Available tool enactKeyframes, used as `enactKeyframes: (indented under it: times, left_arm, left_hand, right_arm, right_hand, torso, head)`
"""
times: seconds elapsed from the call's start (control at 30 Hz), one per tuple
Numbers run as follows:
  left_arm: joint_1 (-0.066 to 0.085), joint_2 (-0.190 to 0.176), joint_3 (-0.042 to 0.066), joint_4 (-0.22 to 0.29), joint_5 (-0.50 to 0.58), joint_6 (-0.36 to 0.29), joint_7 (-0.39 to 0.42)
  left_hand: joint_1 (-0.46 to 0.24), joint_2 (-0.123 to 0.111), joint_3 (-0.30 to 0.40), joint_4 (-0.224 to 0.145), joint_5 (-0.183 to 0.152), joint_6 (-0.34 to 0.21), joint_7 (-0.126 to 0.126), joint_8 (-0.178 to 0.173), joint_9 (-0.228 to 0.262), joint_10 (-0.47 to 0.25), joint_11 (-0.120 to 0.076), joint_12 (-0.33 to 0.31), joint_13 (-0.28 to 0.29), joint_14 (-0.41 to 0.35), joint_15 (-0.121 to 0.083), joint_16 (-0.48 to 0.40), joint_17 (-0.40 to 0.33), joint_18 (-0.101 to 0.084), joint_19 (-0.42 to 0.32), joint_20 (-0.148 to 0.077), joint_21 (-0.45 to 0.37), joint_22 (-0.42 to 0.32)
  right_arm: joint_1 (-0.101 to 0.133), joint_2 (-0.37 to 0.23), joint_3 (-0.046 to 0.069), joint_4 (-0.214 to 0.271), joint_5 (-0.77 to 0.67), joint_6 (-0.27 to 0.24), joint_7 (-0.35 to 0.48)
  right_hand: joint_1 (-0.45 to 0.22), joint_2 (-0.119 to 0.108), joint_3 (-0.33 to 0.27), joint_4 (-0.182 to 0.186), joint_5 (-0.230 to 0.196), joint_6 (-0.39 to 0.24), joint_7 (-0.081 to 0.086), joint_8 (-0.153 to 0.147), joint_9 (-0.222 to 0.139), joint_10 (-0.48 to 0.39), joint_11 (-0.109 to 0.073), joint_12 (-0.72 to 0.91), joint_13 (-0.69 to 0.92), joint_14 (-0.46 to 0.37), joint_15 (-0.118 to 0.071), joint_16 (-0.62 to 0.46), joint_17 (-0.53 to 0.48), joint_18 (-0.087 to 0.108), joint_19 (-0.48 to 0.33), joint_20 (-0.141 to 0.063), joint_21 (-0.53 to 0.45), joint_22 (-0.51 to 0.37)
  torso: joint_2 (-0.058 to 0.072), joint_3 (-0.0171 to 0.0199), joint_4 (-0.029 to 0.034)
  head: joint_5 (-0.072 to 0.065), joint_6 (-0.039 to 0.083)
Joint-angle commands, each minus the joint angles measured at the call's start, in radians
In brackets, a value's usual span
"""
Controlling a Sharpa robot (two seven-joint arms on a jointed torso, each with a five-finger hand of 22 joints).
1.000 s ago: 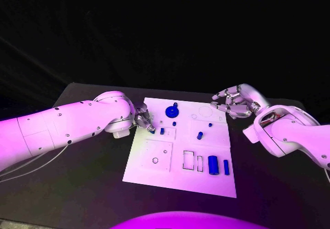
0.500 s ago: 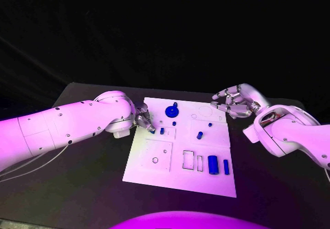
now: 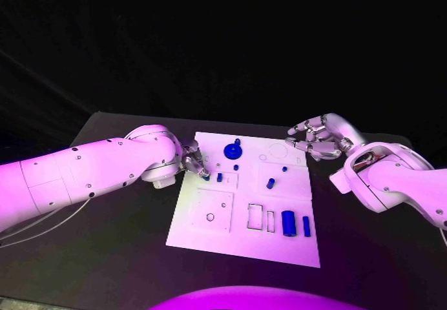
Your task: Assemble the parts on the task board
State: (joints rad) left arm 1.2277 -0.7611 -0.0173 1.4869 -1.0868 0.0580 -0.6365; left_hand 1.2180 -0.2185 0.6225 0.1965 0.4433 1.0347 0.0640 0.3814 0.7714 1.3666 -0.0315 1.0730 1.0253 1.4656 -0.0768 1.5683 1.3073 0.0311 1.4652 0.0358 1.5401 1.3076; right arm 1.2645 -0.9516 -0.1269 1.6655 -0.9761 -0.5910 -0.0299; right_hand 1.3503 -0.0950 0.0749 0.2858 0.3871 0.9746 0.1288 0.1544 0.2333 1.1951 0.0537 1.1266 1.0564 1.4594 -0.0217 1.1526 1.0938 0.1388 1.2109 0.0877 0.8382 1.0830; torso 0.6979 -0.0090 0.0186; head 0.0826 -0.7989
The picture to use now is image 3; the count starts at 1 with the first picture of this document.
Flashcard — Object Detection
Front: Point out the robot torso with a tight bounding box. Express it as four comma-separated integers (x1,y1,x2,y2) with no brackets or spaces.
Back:
149,285,368,310

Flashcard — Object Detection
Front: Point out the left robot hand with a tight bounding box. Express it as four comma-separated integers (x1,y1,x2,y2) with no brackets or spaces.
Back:
178,138,212,178

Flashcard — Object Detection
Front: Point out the white task board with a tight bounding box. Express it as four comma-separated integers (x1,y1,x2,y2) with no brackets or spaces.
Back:
165,131,322,269

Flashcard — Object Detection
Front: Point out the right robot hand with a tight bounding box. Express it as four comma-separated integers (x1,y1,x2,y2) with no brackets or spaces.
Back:
284,112,370,162

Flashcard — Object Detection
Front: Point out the blue gear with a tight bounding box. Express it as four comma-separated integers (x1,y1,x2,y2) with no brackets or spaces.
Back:
222,138,244,160

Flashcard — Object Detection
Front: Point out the large blue cylinder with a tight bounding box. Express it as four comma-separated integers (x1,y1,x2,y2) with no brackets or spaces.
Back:
280,210,299,238

